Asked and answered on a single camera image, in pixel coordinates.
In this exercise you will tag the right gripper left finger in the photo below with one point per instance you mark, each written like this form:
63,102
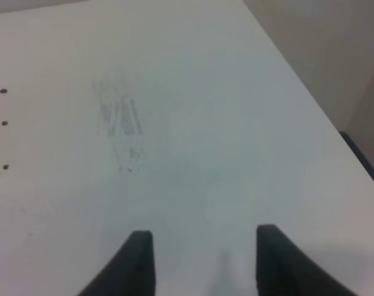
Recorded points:
130,272

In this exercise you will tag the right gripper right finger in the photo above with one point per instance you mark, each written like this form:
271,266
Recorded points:
283,269

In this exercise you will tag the dark object beside table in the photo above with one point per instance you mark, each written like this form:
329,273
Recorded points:
358,153

